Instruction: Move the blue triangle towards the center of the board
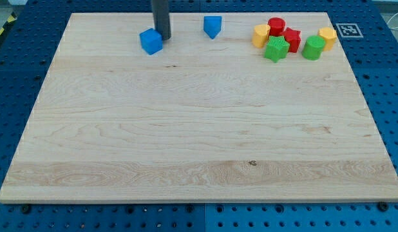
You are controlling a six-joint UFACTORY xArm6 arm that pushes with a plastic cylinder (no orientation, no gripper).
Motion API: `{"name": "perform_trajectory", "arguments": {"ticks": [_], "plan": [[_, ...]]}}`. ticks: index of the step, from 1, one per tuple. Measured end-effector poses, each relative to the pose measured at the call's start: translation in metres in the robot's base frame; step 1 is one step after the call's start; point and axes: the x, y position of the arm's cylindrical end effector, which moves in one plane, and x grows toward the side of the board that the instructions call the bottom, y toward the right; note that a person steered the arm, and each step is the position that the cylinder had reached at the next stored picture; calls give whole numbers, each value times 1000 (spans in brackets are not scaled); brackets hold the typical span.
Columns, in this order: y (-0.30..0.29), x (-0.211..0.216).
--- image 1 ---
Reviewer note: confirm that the wooden board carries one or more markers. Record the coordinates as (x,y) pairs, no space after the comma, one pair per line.
(202,120)

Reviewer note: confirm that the blue triangle block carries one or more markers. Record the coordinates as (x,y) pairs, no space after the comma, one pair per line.
(212,25)

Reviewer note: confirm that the blue cube block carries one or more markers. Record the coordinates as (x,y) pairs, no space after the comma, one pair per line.
(151,41)

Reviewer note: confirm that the yellow heart block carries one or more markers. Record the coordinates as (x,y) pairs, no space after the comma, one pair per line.
(260,35)

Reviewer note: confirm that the green star block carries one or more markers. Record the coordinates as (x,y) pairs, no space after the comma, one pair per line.
(276,48)

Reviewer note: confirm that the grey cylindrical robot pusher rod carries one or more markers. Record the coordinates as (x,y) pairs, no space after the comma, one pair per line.
(161,18)

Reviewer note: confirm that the red cylinder block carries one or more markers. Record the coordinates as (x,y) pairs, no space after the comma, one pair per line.
(277,25)

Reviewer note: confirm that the red star block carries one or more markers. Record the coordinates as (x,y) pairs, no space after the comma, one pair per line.
(293,37)

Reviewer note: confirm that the green cylinder block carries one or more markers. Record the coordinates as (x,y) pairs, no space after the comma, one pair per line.
(313,47)

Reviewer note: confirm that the yellow hexagon block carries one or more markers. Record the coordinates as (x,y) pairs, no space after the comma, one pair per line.
(329,35)

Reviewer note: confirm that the white fiducial marker tag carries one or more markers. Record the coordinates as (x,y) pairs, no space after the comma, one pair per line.
(349,30)

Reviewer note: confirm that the yellow black hazard tape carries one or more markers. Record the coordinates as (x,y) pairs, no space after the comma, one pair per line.
(5,29)

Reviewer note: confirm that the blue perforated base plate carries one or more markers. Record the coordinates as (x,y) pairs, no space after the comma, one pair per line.
(30,44)

